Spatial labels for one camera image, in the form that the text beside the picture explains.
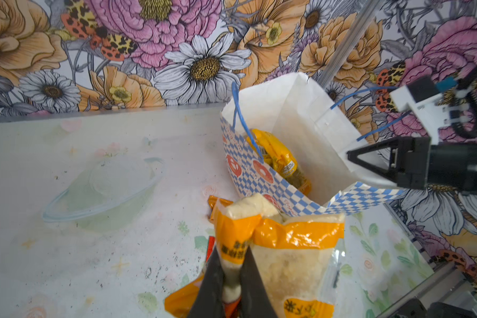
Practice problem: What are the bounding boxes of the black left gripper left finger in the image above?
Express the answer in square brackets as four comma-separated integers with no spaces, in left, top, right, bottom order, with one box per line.
[188,249,225,318]

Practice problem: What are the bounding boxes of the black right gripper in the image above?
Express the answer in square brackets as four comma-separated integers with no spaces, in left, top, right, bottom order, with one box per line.
[347,137,477,193]

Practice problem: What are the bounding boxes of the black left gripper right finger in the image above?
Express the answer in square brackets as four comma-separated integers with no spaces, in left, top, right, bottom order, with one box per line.
[239,249,278,318]

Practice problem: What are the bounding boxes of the orange yellow snack packet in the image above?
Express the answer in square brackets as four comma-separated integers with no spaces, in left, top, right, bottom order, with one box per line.
[164,273,241,318]

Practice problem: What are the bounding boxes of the orange white snack bag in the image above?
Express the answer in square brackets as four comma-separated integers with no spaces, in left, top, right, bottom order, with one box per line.
[208,193,345,317]

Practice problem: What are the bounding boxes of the yellow snack bag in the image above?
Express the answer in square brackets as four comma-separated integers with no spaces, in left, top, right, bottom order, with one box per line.
[251,129,312,196]

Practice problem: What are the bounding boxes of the blue checkered paper bag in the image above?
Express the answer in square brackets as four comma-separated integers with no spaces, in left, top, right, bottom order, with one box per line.
[221,73,404,217]

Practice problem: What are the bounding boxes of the red snack packet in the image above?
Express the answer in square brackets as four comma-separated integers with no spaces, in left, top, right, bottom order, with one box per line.
[205,236,215,262]

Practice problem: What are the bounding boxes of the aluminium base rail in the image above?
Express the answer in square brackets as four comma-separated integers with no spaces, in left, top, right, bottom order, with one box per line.
[378,262,477,317]

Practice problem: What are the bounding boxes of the aluminium corner post right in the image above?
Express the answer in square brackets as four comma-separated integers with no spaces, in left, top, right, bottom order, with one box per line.
[317,0,384,88]

